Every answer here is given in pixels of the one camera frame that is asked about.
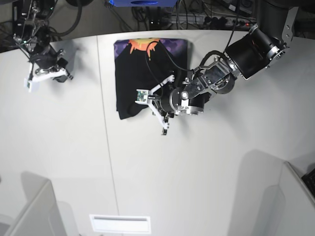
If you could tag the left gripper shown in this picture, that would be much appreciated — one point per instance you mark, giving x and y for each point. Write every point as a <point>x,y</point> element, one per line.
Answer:
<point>162,103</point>

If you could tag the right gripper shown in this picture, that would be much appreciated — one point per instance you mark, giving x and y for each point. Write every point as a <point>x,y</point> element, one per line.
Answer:
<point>50,61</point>

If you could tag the black T-shirt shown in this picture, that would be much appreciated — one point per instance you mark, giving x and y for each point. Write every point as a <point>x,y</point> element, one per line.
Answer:
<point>141,64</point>

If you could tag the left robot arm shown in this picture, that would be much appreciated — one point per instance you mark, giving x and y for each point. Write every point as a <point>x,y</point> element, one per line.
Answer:
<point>265,42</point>

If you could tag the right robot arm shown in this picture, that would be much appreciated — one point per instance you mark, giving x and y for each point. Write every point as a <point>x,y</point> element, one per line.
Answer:
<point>32,33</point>

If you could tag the white power strip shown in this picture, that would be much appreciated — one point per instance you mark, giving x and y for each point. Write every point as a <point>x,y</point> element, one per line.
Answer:
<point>202,20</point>

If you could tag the blue box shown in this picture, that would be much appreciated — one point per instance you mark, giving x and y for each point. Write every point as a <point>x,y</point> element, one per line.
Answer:
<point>142,3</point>

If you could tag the black keyboard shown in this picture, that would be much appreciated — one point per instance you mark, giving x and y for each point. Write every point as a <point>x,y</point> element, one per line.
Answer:
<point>309,180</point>

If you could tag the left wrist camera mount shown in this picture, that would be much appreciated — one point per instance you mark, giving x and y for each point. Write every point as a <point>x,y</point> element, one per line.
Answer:
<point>147,98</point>

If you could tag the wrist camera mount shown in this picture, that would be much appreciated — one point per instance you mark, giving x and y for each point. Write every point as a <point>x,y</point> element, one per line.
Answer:
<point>147,98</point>
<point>37,75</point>

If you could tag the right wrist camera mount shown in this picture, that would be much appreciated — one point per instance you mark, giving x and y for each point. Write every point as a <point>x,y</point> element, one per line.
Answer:
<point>37,75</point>

